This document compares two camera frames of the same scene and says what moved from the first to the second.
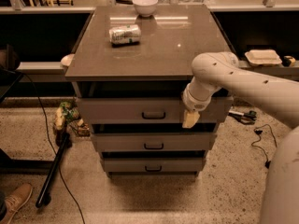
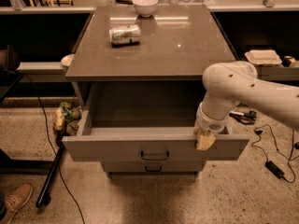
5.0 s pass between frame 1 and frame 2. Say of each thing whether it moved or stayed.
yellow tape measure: stayed
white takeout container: stayed
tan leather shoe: stayed
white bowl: stayed
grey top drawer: moved
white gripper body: moved
